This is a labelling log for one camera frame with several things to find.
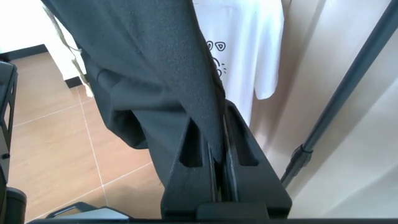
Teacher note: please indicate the black clothes rack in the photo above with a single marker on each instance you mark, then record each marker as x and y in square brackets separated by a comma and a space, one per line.
[351, 81]

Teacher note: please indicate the black garment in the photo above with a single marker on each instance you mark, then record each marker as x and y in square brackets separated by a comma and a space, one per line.
[140, 62]

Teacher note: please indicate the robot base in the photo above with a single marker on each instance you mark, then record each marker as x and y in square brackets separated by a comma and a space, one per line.
[9, 199]

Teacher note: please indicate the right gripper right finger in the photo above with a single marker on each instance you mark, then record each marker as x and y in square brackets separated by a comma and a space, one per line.
[258, 186]

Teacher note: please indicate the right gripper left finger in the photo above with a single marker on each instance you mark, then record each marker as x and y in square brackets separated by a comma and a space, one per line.
[186, 186]

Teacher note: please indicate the beige curtain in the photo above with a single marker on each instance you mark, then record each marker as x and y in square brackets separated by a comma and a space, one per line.
[342, 140]

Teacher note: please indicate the white garment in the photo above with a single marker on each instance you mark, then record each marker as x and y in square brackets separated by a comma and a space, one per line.
[245, 46]

